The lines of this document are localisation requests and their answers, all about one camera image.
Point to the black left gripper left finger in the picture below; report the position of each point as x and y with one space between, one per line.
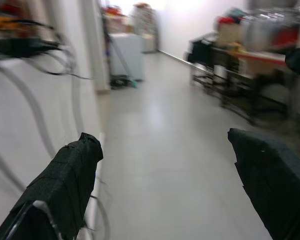
57 190

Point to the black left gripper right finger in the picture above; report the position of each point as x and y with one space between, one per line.
277 185

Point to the mop with teal head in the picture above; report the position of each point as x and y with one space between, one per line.
134 83

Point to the white chest freezer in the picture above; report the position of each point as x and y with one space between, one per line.
127 55

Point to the grey metal pot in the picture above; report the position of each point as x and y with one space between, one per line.
257 32

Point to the beige cardboard box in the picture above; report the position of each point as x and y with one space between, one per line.
228 33

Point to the red cloth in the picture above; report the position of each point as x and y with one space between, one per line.
227 20

